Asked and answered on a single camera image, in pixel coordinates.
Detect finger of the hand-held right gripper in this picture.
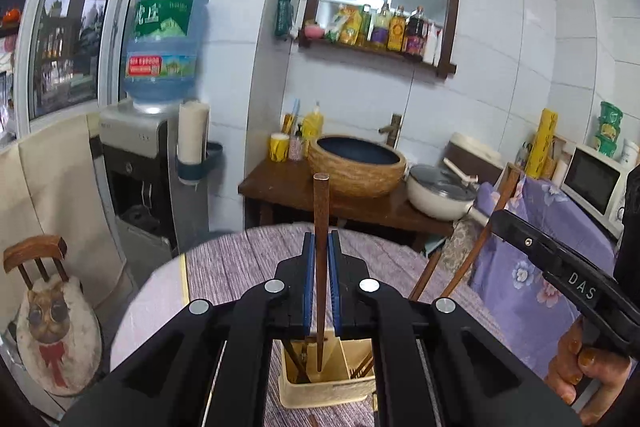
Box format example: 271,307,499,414
489,209,553,269

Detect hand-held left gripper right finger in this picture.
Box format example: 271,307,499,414
327,231,596,427

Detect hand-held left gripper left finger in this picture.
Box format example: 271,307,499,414
60,231,317,427

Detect cream plastic utensil holder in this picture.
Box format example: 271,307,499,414
277,329,377,410

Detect person's right hand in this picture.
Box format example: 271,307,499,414
547,319,634,406

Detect purple floral cloth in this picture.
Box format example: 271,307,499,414
469,177,622,379

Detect beige floral fabric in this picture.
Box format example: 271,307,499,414
439,219,482,279

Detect white microwave oven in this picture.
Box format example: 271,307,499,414
559,142,636,234

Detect cream lidded pan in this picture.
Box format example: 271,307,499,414
405,163,489,226

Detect brown rice cooker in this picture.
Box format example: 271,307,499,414
444,131,506,184

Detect yellow foil roll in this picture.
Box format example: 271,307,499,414
525,108,559,180

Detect purple and white tablecloth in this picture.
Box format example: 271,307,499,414
110,222,507,427

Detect white paper cup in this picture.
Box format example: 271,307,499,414
619,139,640,166

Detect green instant noodle cups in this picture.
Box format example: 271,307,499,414
593,100,625,158

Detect bronze faucet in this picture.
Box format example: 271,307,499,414
378,113,404,150

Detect cat print seat cushion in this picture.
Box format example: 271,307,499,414
16,276,104,398

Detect woven wash basin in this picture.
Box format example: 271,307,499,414
306,134,408,199

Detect wooden counter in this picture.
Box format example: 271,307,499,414
238,156,482,254

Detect white squeeze bottle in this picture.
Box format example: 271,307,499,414
424,24,444,64

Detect grey water dispenser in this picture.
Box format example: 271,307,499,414
98,101,212,254

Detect wooden chair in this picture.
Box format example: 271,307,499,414
2,234,104,399

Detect white paper cup dispenser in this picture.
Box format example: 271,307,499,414
175,100,225,186

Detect yellow cup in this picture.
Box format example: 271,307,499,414
269,132,291,162

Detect dark soy sauce bottle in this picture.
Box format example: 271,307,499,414
403,6,429,58

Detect small dotted bottle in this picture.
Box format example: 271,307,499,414
288,124,305,162

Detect yellow dish soap bottle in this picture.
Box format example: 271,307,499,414
301,100,325,144

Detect yellow label sauce bottle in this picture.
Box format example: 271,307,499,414
388,5,407,52

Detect purple label oil bottle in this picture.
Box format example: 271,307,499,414
372,2,392,50

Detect green glass bottle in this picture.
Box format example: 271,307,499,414
357,4,374,47

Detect yellow seasoning packet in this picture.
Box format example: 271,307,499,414
326,4,364,46

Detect green hanging packet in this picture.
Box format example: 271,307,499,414
276,0,295,40

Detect blue water bottle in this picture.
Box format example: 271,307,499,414
122,0,210,114

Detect aluminium framed window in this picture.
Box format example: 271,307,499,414
14,0,167,134

